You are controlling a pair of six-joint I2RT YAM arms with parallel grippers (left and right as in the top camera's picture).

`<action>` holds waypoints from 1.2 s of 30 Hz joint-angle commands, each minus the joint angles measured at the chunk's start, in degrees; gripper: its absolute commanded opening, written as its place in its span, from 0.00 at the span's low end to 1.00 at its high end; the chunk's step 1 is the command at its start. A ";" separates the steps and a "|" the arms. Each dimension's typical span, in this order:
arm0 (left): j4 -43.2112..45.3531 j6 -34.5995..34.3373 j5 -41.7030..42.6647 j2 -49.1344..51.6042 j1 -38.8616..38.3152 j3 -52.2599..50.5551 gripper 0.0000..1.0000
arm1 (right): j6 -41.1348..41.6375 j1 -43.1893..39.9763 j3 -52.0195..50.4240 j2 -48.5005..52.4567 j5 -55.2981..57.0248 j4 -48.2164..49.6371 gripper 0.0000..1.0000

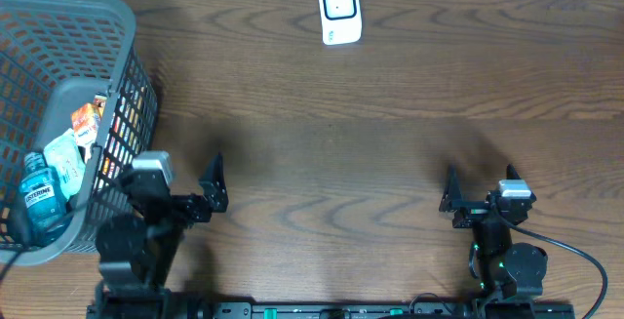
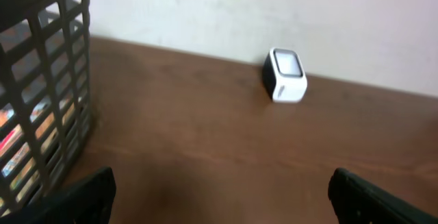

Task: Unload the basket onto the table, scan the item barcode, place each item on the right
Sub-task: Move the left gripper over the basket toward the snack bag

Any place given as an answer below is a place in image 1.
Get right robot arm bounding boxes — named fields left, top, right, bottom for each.
left=439, top=165, right=548, bottom=301

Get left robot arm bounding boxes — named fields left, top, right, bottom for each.
left=87, top=151, right=229, bottom=319

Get grey plastic shopping basket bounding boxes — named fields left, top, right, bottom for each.
left=1, top=0, right=158, bottom=266

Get yellow snack bag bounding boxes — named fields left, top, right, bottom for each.
left=96, top=89, right=154, bottom=188

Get blue Listerine mouthwash bottle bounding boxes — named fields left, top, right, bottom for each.
left=19, top=152, right=69, bottom=247

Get orange tissue pack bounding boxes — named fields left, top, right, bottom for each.
left=71, top=103, right=101, bottom=147

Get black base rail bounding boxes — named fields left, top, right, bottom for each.
left=86, top=299, right=576, bottom=319

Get teal wet wipes pack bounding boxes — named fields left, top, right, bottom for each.
left=43, top=129, right=86, bottom=200

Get white barcode scanner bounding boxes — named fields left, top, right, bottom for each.
left=318, top=0, right=363, bottom=46

